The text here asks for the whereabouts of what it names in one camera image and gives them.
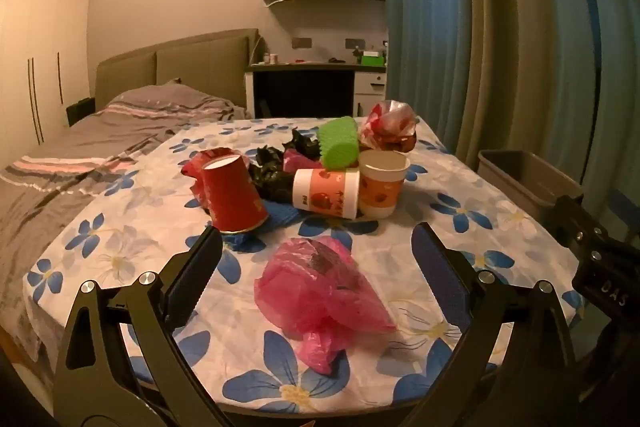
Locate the white drawer cabinet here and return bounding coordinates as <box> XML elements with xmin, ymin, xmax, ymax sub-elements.
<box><xmin>352</xmin><ymin>72</ymin><xmax>388</xmax><ymax>118</ymax></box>

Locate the red and white plastic bag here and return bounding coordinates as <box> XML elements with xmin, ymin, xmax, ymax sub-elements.
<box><xmin>358</xmin><ymin>100</ymin><xmax>418</xmax><ymax>154</ymax></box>

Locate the red paper cup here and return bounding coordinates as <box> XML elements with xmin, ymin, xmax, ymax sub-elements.
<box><xmin>200</xmin><ymin>148</ymin><xmax>270</xmax><ymax>234</ymax></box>

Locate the black nightstand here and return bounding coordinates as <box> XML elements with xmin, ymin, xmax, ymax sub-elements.
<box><xmin>66</xmin><ymin>97</ymin><xmax>97</xmax><ymax>128</ymax></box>

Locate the blue and beige curtain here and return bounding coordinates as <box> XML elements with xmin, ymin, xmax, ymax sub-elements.
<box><xmin>375</xmin><ymin>0</ymin><xmax>640</xmax><ymax>238</ymax></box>

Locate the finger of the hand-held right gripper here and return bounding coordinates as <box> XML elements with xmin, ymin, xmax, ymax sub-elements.
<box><xmin>552</xmin><ymin>194</ymin><xmax>616</xmax><ymax>268</ymax></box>

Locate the green foam net sleeve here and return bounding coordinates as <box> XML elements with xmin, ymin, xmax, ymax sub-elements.
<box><xmin>316</xmin><ymin>117</ymin><xmax>361</xmax><ymax>170</ymax></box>

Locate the dark desk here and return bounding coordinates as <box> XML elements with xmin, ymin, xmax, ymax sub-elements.
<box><xmin>244</xmin><ymin>61</ymin><xmax>388</xmax><ymax>118</ymax></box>

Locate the grey striped blanket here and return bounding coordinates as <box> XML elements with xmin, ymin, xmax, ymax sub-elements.
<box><xmin>0</xmin><ymin>87</ymin><xmax>253</xmax><ymax>360</ymax></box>

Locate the blue floral tablecloth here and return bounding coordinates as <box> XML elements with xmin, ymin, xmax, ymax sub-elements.
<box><xmin>22</xmin><ymin>116</ymin><xmax>591</xmax><ymax>418</ymax></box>

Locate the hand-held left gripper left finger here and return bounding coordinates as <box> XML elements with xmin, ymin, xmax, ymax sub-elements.
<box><xmin>52</xmin><ymin>224</ymin><xmax>226</xmax><ymax>427</ymax></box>

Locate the grey plastic bin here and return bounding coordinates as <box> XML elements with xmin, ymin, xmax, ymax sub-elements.
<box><xmin>477</xmin><ymin>149</ymin><xmax>585</xmax><ymax>220</ymax></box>

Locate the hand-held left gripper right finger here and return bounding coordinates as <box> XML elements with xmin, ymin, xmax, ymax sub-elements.
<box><xmin>395</xmin><ymin>222</ymin><xmax>586</xmax><ymax>427</ymax></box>

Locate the beige padded headboard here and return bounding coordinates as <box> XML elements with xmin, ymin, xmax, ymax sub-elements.
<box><xmin>95</xmin><ymin>28</ymin><xmax>258</xmax><ymax>112</ymax></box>

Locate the black plastic bag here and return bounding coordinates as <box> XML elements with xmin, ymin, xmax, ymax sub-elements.
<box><xmin>247</xmin><ymin>146</ymin><xmax>301</xmax><ymax>204</ymax></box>
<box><xmin>282</xmin><ymin>128</ymin><xmax>322</xmax><ymax>158</ymax></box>

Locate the red translucent plastic bag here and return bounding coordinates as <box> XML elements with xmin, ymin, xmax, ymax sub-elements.
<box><xmin>180</xmin><ymin>157</ymin><xmax>211</xmax><ymax>214</ymax></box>

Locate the apple print paper cup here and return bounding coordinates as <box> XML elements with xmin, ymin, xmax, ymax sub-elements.
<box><xmin>358</xmin><ymin>150</ymin><xmax>412</xmax><ymax>220</ymax></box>
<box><xmin>292</xmin><ymin>168</ymin><xmax>361</xmax><ymax>220</ymax></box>

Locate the pink plastic bag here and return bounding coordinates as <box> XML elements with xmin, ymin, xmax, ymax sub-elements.
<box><xmin>282</xmin><ymin>151</ymin><xmax>321</xmax><ymax>172</ymax></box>
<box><xmin>254</xmin><ymin>236</ymin><xmax>398</xmax><ymax>375</ymax></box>

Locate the white wardrobe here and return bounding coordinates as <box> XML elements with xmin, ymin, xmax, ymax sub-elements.
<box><xmin>0</xmin><ymin>0</ymin><xmax>97</xmax><ymax>170</ymax></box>

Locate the blue foam net sleeve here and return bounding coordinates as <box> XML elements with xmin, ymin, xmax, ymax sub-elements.
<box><xmin>220</xmin><ymin>199</ymin><xmax>303</xmax><ymax>250</ymax></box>

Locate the grey pillow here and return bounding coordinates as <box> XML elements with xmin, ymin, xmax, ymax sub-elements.
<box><xmin>107</xmin><ymin>79</ymin><xmax>236</xmax><ymax>120</ymax></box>

